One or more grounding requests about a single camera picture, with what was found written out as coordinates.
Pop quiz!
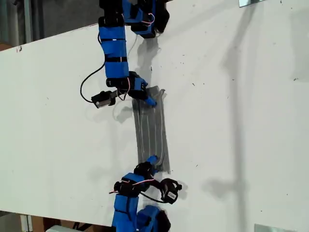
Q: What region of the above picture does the grey striped square towel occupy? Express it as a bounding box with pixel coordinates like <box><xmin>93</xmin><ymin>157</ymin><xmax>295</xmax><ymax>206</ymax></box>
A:
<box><xmin>131</xmin><ymin>85</ymin><xmax>171</xmax><ymax>174</ymax></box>

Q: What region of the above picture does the white plastic container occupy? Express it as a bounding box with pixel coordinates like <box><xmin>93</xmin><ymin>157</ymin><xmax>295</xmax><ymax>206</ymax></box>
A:
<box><xmin>44</xmin><ymin>224</ymin><xmax>75</xmax><ymax>232</ymax></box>

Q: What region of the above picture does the white metal table leg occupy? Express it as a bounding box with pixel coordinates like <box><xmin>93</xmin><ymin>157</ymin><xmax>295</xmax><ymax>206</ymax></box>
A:
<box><xmin>20</xmin><ymin>214</ymin><xmax>33</xmax><ymax>232</ymax></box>

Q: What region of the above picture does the red white servo wire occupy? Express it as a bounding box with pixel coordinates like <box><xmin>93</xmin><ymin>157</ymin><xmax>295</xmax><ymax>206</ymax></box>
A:
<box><xmin>109</xmin><ymin>177</ymin><xmax>156</xmax><ymax>194</ymax></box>
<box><xmin>116</xmin><ymin>76</ymin><xmax>133</xmax><ymax>101</ymax></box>

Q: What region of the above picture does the black camera cable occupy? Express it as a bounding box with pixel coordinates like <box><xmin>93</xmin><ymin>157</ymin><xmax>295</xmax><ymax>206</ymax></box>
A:
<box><xmin>80</xmin><ymin>61</ymin><xmax>107</xmax><ymax>103</ymax></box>
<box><xmin>140</xmin><ymin>190</ymin><xmax>168</xmax><ymax>204</ymax></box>

